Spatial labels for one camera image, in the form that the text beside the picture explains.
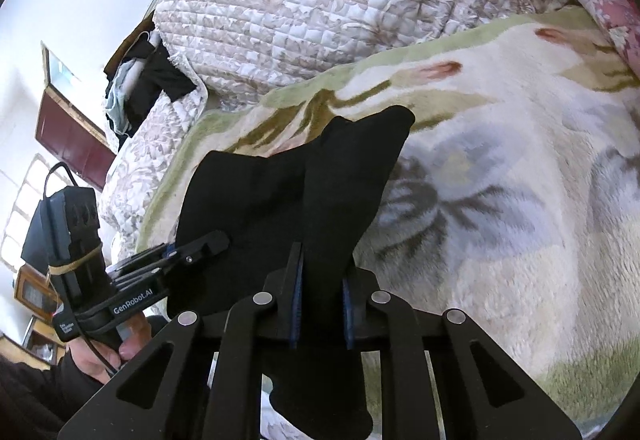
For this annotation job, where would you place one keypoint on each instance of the person's left hand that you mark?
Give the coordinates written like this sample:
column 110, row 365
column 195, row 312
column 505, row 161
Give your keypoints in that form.
column 92, row 355

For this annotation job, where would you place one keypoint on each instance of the person's left forearm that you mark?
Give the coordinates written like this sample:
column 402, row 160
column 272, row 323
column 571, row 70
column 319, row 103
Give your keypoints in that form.
column 40, row 400

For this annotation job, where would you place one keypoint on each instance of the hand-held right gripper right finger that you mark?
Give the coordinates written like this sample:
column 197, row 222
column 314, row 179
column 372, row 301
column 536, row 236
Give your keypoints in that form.
column 348, row 315

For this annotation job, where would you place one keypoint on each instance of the black garment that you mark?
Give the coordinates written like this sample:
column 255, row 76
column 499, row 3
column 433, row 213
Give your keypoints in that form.
column 160, row 80

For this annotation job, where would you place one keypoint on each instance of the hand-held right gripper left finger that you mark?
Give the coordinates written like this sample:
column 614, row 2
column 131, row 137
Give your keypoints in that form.
column 296, row 300

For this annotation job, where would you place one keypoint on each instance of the dark red wooden door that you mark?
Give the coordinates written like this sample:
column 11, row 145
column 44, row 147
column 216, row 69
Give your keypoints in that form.
column 70, row 135

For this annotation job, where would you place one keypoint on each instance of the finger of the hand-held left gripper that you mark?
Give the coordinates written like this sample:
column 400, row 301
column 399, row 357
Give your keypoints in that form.
column 205, row 245
column 137, row 256

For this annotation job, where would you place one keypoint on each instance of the brown wooden headboard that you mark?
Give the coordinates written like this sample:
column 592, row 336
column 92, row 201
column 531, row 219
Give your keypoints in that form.
column 132, row 33

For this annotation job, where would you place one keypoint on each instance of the tan rubber band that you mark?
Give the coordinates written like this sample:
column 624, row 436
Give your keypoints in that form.
column 75, row 265

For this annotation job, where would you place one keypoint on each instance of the black pants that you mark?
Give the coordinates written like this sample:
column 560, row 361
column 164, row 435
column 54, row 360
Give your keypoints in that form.
column 280, row 200

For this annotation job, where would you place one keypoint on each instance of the wooden framed transom window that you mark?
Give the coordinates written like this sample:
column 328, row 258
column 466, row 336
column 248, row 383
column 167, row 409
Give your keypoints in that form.
column 60, row 70

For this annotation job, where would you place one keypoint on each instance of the small wooden framed picture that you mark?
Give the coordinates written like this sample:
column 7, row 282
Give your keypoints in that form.
column 37, row 292

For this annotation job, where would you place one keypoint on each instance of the light blue garment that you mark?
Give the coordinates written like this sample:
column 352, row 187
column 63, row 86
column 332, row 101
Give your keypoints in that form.
column 117, row 105

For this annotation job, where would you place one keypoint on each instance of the green cream floral fleece blanket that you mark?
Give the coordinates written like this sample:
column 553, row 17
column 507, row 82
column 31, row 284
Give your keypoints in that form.
column 500, row 170

